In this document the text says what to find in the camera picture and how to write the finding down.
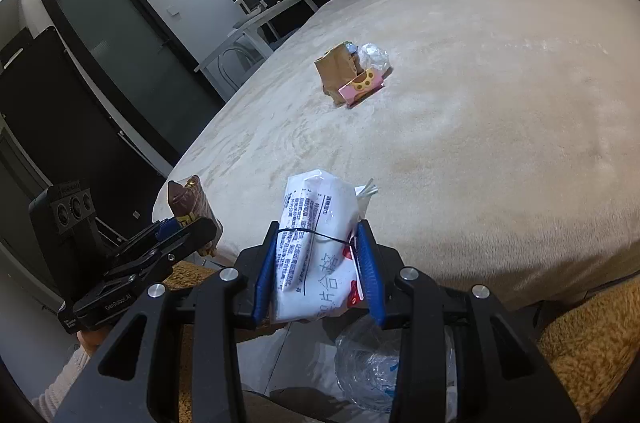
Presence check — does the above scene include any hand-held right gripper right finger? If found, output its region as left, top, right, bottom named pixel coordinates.
left=354, top=219, right=581, bottom=423

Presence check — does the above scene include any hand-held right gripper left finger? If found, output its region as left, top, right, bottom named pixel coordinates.
left=54, top=221, right=281, bottom=423

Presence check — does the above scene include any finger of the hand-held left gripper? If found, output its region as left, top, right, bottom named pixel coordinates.
left=120, top=219, right=181, bottom=256
left=107, top=218, right=223, bottom=284

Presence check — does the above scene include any brown chocolate wrapper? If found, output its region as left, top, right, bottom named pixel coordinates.
left=166, top=175, right=223, bottom=259

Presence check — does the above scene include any white printed plastic packet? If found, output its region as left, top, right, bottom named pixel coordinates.
left=270, top=170, right=381, bottom=324

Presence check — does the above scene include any clear plastic trash bag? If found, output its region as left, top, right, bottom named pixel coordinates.
left=334, top=313, right=458, bottom=414

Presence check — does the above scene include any person's left forearm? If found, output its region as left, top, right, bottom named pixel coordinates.
left=31, top=345, right=96, bottom=421

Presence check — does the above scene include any black cabinet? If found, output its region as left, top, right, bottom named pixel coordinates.
left=0, top=25, right=176, bottom=304

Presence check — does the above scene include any metal chair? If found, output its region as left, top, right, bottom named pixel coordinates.
left=217, top=43, right=266, bottom=98

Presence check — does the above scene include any beige bed blanket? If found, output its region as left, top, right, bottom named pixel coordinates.
left=151, top=0, right=640, bottom=309

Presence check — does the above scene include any pink donut print box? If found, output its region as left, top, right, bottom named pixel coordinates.
left=338, top=67, right=388, bottom=108

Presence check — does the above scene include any dark glass door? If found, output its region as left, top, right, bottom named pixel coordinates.
left=41, top=0, right=226, bottom=164

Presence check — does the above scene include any brown paper bag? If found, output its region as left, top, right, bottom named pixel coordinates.
left=314, top=43, right=368, bottom=106

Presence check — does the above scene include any white table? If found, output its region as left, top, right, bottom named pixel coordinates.
left=195, top=0, right=318, bottom=101

